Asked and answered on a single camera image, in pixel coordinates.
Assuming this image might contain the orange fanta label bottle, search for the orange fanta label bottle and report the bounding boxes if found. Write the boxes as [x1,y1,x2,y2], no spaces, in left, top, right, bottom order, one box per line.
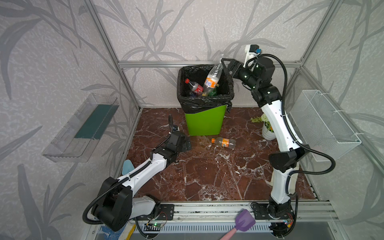
[203,60,223,97]

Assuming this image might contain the coca cola bottle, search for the coca cola bottle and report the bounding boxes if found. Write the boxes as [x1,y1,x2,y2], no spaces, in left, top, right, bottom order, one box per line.
[185,79,204,96]

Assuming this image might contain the green sprite bottle yellow cap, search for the green sprite bottle yellow cap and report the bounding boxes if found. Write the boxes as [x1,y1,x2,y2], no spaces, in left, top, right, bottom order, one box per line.
[208,89,218,97]

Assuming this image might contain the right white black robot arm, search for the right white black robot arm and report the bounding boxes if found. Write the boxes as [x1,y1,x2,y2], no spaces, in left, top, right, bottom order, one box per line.
[221,54,336,220]

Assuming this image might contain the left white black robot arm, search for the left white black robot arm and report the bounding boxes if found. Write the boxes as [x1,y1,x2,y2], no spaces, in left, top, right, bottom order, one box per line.
[82,115,192,232]

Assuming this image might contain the green plastic trash bin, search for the green plastic trash bin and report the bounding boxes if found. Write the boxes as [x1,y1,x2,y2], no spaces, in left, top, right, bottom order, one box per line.
[185,105,227,136]

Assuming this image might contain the black bin liner bag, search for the black bin liner bag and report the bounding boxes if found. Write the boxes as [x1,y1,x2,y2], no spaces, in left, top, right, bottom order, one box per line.
[177,65,235,114]

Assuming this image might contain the orange label bottle near bin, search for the orange label bottle near bin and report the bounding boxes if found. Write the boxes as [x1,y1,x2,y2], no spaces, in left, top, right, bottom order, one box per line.
[212,137,236,150]

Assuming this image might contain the teal plastic spatula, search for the teal plastic spatula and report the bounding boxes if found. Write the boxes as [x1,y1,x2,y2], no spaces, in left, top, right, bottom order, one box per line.
[122,160,135,176]

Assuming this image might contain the white pot artificial flowers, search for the white pot artificial flowers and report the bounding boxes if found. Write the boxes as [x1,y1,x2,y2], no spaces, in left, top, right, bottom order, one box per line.
[251,114,276,141]

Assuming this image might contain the green circuit board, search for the green circuit board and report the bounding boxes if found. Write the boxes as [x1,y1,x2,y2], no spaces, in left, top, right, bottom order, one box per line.
[145,222,166,231]

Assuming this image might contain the purple plastic scoop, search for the purple plastic scoop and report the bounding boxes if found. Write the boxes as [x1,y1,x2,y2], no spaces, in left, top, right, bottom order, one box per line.
[221,210,256,240]

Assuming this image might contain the beige cloth glove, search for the beige cloth glove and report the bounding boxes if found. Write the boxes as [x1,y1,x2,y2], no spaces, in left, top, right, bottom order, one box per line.
[290,163,300,189]

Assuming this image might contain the blue white work glove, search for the blue white work glove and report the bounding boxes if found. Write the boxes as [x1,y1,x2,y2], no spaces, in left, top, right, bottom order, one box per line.
[101,225,127,240]

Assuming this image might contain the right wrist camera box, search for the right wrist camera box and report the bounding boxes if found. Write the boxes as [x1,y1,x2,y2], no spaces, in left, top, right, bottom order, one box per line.
[243,45,262,68]

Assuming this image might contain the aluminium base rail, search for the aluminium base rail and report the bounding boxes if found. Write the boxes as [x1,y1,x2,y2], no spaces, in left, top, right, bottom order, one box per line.
[139,201,339,234]

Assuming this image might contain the white wire mesh basket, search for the white wire mesh basket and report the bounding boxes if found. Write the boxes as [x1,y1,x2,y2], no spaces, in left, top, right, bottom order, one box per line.
[290,90,362,160]

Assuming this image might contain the clear acrylic wall shelf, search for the clear acrylic wall shelf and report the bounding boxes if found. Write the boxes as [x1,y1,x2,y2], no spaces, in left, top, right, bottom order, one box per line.
[42,94,120,163]

